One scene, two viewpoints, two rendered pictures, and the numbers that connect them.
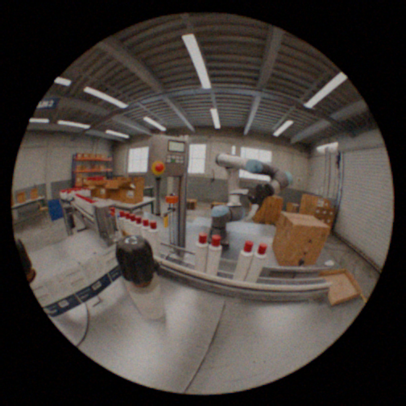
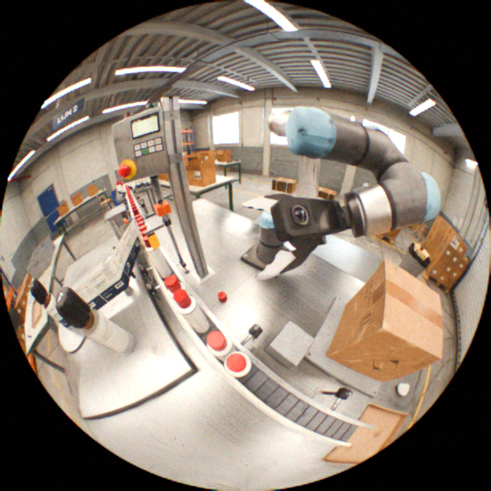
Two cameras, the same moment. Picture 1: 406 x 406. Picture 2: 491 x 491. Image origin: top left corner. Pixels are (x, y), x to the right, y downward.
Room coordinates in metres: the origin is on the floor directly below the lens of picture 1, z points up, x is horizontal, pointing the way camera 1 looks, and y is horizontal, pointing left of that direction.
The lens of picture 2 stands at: (0.35, -0.25, 1.34)
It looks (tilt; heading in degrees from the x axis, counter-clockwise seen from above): 40 degrees down; 26
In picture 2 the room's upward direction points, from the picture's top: straight up
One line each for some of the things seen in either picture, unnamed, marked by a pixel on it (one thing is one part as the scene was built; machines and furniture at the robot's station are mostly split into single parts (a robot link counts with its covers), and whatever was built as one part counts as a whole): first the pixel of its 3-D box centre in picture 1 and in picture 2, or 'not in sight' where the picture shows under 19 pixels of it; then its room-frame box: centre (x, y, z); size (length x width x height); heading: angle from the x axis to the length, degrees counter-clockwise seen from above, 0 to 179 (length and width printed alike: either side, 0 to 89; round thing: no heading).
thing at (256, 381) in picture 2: (175, 267); (178, 293); (0.47, 0.11, 0.86); 1.65 x 0.08 x 0.04; 72
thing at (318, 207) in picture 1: (316, 214); (445, 255); (2.75, -3.73, 0.57); 1.20 x 0.85 x 1.14; 82
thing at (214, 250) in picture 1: (213, 258); (192, 313); (0.41, -0.06, 0.98); 0.05 x 0.05 x 0.20
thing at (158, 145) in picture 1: (166, 157); (146, 144); (0.59, 0.19, 1.38); 0.17 x 0.10 x 0.19; 127
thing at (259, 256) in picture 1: (256, 266); (238, 365); (0.36, -0.23, 0.98); 0.05 x 0.05 x 0.20
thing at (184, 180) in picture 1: (181, 200); (183, 206); (0.62, 0.11, 1.16); 0.04 x 0.04 x 0.67; 72
